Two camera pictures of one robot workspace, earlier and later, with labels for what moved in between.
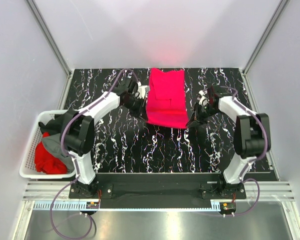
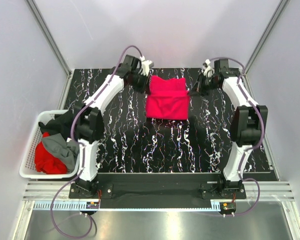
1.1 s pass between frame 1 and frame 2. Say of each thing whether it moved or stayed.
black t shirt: stayed
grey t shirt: stayed
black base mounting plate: stayed
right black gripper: moved
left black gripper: moved
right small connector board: stayed
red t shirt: stayed
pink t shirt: moved
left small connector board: stayed
